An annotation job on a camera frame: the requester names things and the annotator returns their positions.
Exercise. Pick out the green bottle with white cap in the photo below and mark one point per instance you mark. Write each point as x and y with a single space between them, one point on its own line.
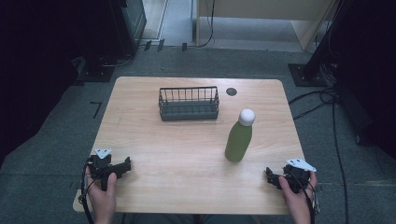
239 140

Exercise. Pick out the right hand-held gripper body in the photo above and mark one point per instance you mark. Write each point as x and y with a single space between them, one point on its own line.
297 175

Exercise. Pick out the black stand pole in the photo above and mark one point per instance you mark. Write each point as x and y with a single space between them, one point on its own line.
323 43

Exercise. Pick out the black stand base plate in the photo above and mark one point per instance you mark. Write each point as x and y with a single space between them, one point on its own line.
306 77

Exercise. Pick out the person's right hand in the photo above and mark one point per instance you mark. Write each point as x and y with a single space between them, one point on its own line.
295 199

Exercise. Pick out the black cabinet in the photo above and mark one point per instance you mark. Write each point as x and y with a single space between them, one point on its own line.
121 28

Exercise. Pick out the dark round table grommet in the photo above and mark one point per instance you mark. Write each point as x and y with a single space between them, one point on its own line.
231 91

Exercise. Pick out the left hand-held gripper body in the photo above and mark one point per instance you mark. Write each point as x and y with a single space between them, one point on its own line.
101 165

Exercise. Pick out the beige wooden partition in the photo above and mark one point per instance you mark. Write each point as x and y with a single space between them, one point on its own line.
267 12

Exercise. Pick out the person's left hand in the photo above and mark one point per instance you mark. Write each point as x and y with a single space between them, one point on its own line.
104 196

